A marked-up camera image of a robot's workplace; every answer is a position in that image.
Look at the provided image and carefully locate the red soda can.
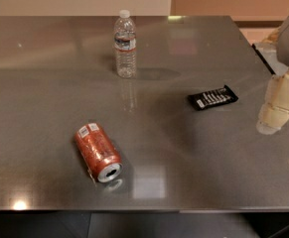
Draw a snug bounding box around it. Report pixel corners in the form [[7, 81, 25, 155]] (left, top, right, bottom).
[[74, 122, 122, 183]]

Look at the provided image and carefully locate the black rxbar chocolate wrapper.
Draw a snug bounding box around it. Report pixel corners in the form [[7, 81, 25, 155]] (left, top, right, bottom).
[[188, 85, 238, 111]]

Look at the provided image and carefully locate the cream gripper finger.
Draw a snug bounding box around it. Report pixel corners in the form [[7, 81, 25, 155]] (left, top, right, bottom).
[[256, 72, 289, 135], [265, 75, 284, 103]]

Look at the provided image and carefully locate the clear plastic water bottle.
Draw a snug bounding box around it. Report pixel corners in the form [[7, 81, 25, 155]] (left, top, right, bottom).
[[114, 10, 137, 78]]

